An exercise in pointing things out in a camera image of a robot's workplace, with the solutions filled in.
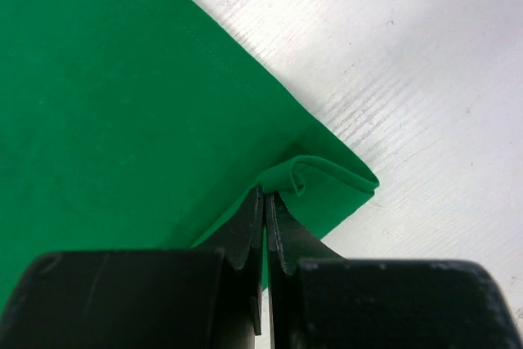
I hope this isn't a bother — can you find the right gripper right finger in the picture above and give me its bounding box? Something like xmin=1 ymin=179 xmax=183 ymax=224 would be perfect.
xmin=265 ymin=193 xmax=344 ymax=348

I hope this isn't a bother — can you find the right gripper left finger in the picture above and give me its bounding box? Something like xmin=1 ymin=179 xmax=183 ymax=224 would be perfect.
xmin=191 ymin=187 xmax=264 ymax=335

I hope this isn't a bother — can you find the green t shirt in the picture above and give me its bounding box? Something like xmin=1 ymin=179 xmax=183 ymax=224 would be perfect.
xmin=1 ymin=0 xmax=379 ymax=300

